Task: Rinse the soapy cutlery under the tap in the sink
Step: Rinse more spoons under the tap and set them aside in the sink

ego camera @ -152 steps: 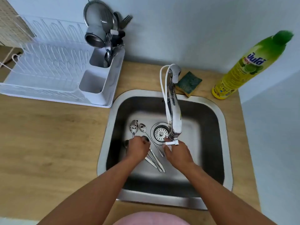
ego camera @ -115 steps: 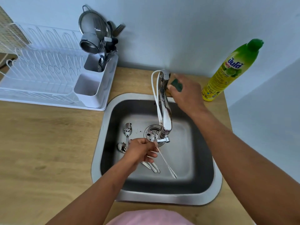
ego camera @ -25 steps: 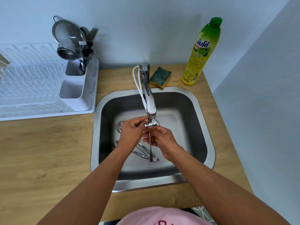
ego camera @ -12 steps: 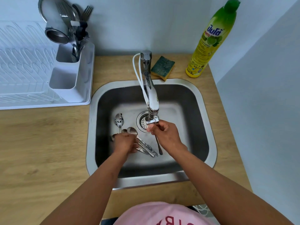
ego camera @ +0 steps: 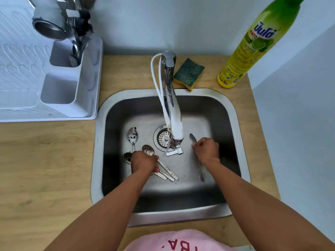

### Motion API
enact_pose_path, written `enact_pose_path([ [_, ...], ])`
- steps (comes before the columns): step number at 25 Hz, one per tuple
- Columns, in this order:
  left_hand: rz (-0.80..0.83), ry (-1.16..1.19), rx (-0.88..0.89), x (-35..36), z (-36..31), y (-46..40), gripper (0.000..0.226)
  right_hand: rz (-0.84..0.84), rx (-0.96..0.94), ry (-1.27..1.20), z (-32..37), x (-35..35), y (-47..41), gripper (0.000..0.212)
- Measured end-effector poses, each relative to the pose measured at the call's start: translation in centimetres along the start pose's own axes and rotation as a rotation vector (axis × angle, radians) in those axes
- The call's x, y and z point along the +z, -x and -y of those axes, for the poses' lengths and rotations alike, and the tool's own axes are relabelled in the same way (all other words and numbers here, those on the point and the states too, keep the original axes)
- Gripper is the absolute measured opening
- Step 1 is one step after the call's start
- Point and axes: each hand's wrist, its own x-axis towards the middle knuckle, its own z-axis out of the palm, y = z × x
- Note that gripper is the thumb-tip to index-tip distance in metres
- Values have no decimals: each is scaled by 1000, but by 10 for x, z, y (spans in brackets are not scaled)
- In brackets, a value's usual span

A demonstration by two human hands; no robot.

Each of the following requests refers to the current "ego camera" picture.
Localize white faucet hose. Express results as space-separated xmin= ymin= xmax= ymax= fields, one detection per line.
xmin=150 ymin=53 xmax=172 ymax=128

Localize person's right hand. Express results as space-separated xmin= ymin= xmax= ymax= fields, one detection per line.
xmin=192 ymin=137 xmax=220 ymax=168

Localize green and yellow sponge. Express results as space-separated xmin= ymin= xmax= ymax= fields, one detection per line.
xmin=173 ymin=58 xmax=206 ymax=92

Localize person's right forearm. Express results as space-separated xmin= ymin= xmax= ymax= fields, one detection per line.
xmin=204 ymin=160 xmax=335 ymax=251

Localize pink shirt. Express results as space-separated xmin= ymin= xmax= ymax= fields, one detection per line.
xmin=123 ymin=229 xmax=236 ymax=251

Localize stainless steel sink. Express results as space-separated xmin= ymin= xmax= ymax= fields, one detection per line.
xmin=90 ymin=88 xmax=251 ymax=227

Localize white drain tray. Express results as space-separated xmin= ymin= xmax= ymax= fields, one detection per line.
xmin=0 ymin=5 xmax=103 ymax=123

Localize chrome faucet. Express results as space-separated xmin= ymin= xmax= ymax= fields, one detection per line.
xmin=160 ymin=51 xmax=185 ymax=157

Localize steel fork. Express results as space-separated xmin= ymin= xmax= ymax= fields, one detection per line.
xmin=65 ymin=17 xmax=76 ymax=42
xmin=78 ymin=0 xmax=97 ymax=9
xmin=80 ymin=30 xmax=94 ymax=50

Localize black-handled utensil with white band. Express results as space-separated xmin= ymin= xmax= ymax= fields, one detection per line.
xmin=66 ymin=9 xmax=92 ymax=37

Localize person's left forearm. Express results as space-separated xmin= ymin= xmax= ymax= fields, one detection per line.
xmin=44 ymin=169 xmax=155 ymax=251

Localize stainless steel cup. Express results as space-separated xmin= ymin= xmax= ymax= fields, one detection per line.
xmin=32 ymin=0 xmax=67 ymax=41

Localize person's left hand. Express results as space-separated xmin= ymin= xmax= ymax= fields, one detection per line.
xmin=130 ymin=151 xmax=160 ymax=176

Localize small steel spoon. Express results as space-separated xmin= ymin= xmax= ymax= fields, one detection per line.
xmin=68 ymin=40 xmax=82 ymax=68

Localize yellow green dish soap bottle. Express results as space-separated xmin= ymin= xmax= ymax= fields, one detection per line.
xmin=217 ymin=0 xmax=307 ymax=89

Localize stainless steel spoon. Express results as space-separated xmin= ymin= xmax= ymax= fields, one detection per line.
xmin=127 ymin=127 xmax=168 ymax=181
xmin=189 ymin=133 xmax=205 ymax=183
xmin=142 ymin=144 xmax=179 ymax=181
xmin=122 ymin=152 xmax=175 ymax=182

